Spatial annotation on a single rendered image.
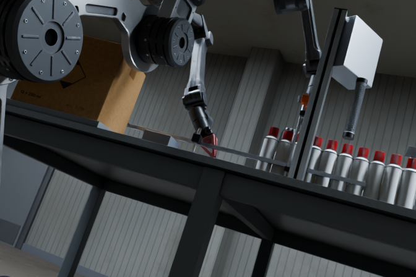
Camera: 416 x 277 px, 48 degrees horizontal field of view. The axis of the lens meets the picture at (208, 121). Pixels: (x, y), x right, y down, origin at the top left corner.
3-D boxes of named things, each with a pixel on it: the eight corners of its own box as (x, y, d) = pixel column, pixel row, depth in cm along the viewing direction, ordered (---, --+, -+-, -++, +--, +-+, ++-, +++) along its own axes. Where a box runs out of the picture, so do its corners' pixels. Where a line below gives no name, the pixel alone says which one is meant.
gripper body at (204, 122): (217, 138, 178) (210, 122, 181) (210, 130, 168) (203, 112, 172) (202, 145, 178) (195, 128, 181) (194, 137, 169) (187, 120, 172)
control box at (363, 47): (371, 88, 160) (383, 39, 165) (343, 65, 150) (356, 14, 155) (346, 90, 168) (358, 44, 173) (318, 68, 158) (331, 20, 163)
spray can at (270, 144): (267, 185, 165) (282, 132, 170) (265, 183, 160) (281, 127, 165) (252, 182, 166) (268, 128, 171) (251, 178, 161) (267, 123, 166)
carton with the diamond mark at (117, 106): (119, 145, 163) (146, 75, 170) (95, 124, 140) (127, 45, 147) (43, 122, 169) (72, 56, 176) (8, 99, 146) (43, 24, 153)
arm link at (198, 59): (186, 34, 208) (209, 28, 205) (191, 44, 212) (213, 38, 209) (179, 101, 178) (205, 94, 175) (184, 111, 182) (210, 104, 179)
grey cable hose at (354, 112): (353, 141, 151) (367, 83, 157) (353, 138, 148) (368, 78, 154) (342, 138, 153) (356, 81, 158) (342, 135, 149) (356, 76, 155)
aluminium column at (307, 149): (298, 202, 145) (347, 16, 163) (296, 199, 141) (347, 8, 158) (283, 198, 147) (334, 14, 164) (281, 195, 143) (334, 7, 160)
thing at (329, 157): (326, 201, 157) (340, 144, 163) (326, 198, 153) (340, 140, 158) (311, 197, 159) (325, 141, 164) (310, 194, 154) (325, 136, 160)
